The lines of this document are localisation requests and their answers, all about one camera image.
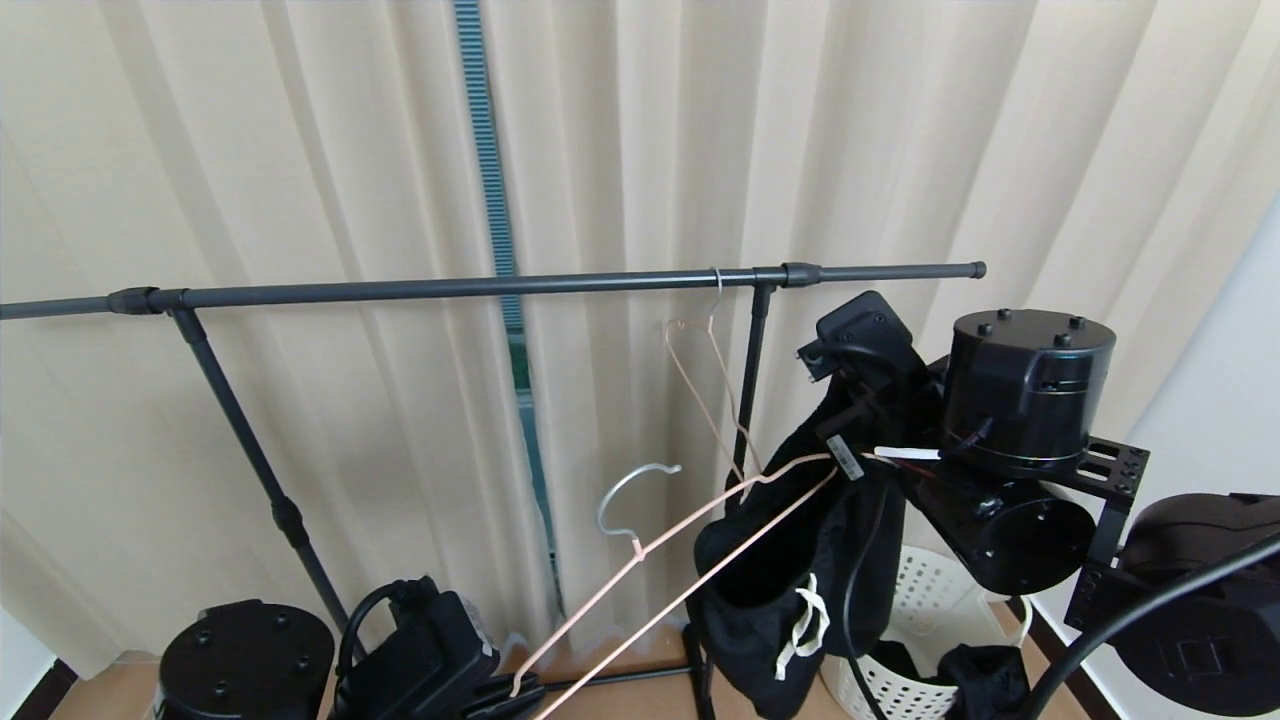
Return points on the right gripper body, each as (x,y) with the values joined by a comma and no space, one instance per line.
(1030,540)

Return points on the black garment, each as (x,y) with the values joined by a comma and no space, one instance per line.
(985,680)

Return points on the pink clothes hanger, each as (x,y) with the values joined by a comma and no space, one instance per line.
(690,385)
(640,548)

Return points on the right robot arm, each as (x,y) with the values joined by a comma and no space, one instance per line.
(1030,390)

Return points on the white laundry basket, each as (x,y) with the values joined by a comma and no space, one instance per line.
(935,590)

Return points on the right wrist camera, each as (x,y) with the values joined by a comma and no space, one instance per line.
(865,330)

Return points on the black clothes rack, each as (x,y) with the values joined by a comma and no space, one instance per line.
(400,290)

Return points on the beige curtain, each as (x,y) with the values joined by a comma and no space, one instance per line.
(300,150)

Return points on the black shorts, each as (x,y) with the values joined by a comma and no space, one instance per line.
(760,560)

